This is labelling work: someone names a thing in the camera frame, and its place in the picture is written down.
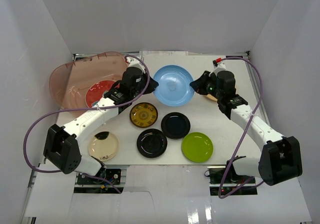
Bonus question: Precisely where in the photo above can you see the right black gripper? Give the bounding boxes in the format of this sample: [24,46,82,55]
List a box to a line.
[189,71,223,100]

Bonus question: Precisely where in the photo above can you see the light blue plate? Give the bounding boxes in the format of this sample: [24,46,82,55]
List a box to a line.
[153,65,195,107]

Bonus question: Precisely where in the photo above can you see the red and teal flower plate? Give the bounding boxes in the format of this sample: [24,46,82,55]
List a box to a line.
[85,80,115,108]

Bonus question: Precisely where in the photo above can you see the peach orange plate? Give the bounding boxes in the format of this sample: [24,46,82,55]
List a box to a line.
[206,95,218,102]

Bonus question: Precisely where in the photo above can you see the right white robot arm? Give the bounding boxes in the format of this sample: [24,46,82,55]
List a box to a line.
[190,71,303,186]

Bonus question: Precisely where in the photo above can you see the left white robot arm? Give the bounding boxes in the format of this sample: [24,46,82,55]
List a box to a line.
[43,67,159,183]

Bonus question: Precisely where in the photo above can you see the pink translucent plastic bin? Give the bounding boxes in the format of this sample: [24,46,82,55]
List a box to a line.
[49,52,128,109]

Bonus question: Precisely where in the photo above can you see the yellow patterned brown plate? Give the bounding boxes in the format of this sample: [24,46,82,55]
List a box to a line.
[129,102,159,128]

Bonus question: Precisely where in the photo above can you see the papers at table back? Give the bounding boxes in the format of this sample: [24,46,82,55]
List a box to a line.
[139,51,189,56]

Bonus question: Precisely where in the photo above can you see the glossy black plate upper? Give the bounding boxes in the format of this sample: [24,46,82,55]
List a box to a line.
[161,112,191,140]

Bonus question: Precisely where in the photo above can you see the glossy black plate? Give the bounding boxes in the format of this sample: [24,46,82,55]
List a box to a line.
[136,128,168,159]
[161,112,191,140]

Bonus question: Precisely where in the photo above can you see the glossy black plate lower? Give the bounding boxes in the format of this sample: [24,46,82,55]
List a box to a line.
[136,128,168,159]

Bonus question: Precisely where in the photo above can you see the lime green plate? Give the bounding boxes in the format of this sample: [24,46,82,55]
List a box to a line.
[181,132,214,163]

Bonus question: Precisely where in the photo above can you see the cream plate with ink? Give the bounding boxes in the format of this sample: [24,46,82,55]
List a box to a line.
[88,131,120,161]

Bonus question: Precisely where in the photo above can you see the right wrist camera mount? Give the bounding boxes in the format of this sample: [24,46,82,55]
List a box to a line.
[210,58,227,75]

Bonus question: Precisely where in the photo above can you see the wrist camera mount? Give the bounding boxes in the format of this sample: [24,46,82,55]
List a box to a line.
[126,57,146,73]
[210,58,227,75]

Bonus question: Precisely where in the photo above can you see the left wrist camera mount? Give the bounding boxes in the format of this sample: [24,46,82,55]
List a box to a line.
[126,57,146,73]

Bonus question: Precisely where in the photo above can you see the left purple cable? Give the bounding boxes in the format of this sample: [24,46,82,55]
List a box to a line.
[22,55,151,194]

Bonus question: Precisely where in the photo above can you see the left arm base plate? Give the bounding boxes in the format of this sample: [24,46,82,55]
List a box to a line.
[76,169,122,191]

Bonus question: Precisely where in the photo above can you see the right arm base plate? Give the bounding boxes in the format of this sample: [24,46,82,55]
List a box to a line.
[204,166,258,196]

